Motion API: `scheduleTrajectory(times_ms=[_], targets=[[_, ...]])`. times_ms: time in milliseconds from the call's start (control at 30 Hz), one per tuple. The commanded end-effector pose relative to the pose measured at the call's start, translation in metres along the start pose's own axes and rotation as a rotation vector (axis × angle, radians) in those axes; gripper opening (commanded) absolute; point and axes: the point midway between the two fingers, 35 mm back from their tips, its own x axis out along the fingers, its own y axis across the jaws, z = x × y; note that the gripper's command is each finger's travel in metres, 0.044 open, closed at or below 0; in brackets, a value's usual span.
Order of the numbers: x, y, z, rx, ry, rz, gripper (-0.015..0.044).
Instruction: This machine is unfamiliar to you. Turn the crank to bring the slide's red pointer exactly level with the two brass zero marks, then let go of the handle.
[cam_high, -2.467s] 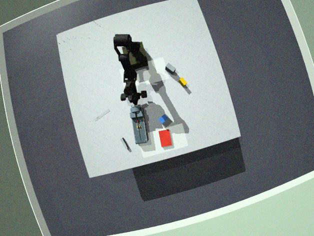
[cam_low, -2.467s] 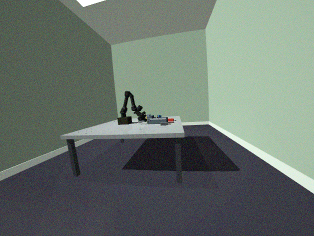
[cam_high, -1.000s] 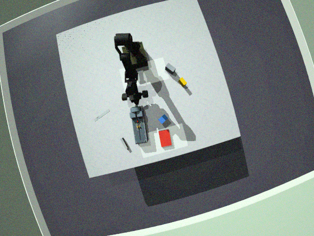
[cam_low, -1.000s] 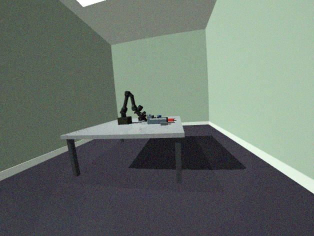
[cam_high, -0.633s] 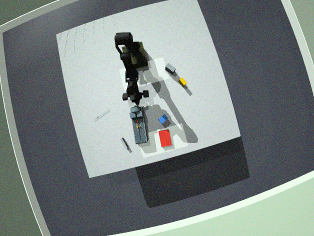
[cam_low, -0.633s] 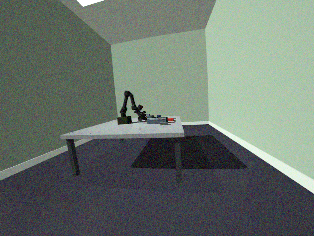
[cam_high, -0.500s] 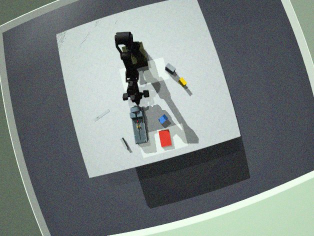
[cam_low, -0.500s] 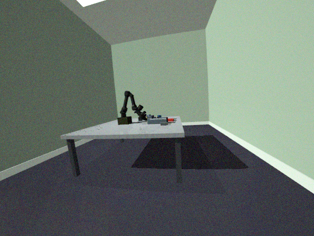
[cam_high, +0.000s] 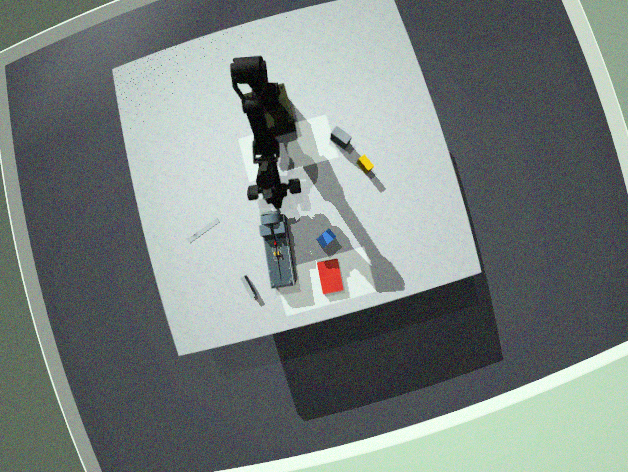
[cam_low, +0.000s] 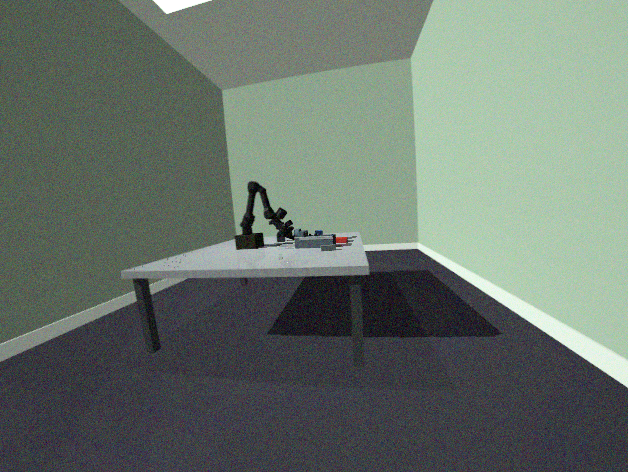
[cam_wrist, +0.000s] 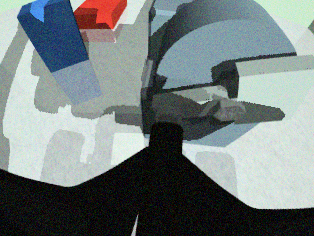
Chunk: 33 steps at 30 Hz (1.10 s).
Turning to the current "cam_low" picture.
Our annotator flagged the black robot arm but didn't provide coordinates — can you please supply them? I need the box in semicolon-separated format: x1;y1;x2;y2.
240;181;293;235

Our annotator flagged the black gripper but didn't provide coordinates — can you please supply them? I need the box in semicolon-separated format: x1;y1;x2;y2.
276;221;294;240

